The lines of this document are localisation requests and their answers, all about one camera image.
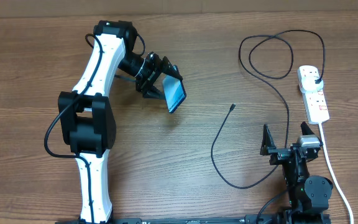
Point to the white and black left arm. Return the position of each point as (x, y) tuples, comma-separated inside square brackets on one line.
[(85, 113)]

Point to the white USB wall charger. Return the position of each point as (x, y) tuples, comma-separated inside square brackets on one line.
[(310, 84)]

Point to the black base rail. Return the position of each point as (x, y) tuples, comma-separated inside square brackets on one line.
[(248, 219)]

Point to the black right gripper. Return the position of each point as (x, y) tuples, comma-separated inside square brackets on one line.
[(277, 154)]

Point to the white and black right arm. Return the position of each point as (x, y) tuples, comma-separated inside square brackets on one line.
[(308, 194)]

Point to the white power strip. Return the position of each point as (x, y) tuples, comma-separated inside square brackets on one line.
[(315, 103)]

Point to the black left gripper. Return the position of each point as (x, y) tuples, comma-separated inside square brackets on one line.
[(153, 74)]

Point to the blue Samsung Galaxy smartphone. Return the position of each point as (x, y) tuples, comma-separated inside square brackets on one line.
[(174, 90)]

